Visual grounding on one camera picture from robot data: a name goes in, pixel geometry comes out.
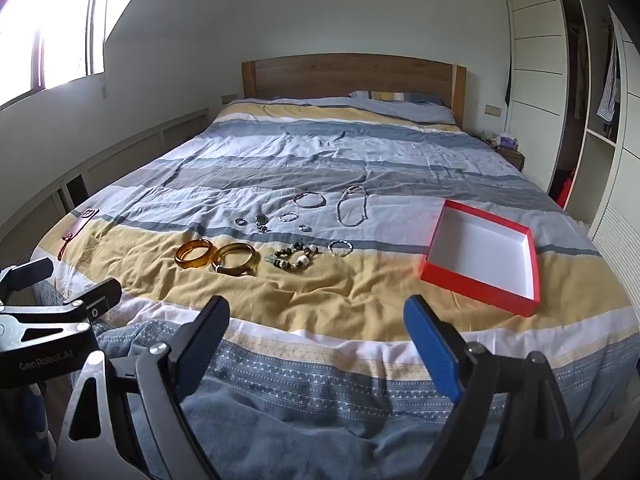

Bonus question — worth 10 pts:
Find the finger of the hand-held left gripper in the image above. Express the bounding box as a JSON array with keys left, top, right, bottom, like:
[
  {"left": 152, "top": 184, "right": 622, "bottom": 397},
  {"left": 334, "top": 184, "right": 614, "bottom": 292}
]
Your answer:
[
  {"left": 0, "top": 277, "right": 123, "bottom": 346},
  {"left": 0, "top": 257, "right": 55, "bottom": 306}
]

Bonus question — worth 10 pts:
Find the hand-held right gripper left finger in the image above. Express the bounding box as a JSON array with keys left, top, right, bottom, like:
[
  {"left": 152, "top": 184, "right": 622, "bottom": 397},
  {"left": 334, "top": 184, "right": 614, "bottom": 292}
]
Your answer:
[{"left": 54, "top": 295, "right": 232, "bottom": 480}]

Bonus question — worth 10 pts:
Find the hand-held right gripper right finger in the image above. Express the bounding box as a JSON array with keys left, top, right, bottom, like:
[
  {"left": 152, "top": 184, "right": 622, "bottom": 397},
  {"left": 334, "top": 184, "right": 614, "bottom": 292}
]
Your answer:
[{"left": 403, "top": 294, "right": 581, "bottom": 480}]

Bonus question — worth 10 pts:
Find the orange amber bangle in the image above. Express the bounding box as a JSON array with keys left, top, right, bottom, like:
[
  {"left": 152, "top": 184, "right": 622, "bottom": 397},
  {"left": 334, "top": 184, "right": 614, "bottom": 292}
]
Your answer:
[{"left": 174, "top": 240, "right": 217, "bottom": 270}]

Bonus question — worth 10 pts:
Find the red jewelry box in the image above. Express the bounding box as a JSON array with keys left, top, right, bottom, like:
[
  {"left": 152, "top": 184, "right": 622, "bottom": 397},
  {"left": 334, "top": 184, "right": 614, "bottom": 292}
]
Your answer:
[{"left": 419, "top": 199, "right": 542, "bottom": 318}]

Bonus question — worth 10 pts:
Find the brown green bangle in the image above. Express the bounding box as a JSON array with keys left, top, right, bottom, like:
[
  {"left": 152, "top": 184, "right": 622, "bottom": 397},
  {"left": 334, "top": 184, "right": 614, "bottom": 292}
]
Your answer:
[{"left": 211, "top": 242, "right": 261, "bottom": 277}]

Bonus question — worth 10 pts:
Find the stone beaded bracelet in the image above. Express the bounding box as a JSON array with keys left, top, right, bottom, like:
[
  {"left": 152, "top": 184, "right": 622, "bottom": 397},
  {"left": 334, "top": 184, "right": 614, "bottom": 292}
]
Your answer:
[{"left": 265, "top": 241, "right": 321, "bottom": 269}]

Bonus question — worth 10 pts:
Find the silver chain necklace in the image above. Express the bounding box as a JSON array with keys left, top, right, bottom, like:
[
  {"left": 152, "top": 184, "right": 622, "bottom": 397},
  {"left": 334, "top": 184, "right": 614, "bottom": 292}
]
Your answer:
[{"left": 336, "top": 185, "right": 370, "bottom": 227}]

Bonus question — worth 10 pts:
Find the thin silver bangle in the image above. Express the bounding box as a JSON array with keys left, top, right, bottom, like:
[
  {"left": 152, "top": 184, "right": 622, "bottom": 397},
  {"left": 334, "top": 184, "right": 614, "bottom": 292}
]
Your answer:
[{"left": 292, "top": 191, "right": 327, "bottom": 209}]

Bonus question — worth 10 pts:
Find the wooden nightstand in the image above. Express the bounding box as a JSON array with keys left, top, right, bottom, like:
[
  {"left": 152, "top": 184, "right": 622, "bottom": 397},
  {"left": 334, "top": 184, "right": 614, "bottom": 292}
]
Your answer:
[{"left": 492, "top": 145, "right": 526, "bottom": 173}]

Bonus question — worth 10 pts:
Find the red bag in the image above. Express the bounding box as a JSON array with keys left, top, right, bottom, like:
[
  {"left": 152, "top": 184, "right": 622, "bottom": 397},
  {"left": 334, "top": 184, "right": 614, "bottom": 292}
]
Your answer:
[{"left": 556, "top": 170, "right": 576, "bottom": 208}]

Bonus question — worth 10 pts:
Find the striped blue yellow duvet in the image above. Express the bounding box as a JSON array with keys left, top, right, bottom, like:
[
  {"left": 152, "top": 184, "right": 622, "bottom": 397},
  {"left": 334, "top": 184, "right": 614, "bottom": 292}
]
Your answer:
[{"left": 10, "top": 96, "right": 636, "bottom": 480}]

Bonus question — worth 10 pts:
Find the striped pillow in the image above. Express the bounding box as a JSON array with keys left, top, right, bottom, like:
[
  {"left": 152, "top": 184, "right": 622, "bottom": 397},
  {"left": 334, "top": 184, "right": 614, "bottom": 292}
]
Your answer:
[{"left": 348, "top": 90, "right": 456, "bottom": 123}]

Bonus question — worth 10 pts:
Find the window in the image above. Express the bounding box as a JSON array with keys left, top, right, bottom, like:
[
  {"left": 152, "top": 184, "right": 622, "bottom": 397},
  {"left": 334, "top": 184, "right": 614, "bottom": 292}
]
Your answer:
[{"left": 0, "top": 0, "right": 108, "bottom": 106}]

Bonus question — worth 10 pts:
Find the wooden headboard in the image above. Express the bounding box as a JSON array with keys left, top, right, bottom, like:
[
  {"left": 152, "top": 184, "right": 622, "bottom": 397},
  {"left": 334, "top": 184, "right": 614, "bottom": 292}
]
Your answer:
[{"left": 241, "top": 53, "right": 467, "bottom": 133}]

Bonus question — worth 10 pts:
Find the white wardrobe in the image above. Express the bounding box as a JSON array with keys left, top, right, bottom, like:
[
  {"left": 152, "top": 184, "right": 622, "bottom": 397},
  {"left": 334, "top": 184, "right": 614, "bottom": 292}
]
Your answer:
[{"left": 500, "top": 0, "right": 640, "bottom": 311}]

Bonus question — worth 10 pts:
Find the hanging striped shirt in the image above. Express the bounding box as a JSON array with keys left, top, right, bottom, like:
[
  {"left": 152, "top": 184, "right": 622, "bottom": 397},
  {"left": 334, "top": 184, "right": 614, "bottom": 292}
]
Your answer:
[{"left": 596, "top": 30, "right": 621, "bottom": 123}]

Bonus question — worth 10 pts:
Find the low white wall cabinet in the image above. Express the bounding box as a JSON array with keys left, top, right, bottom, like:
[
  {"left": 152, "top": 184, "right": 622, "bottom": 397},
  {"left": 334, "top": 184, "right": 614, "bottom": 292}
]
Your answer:
[{"left": 0, "top": 107, "right": 211, "bottom": 246}]

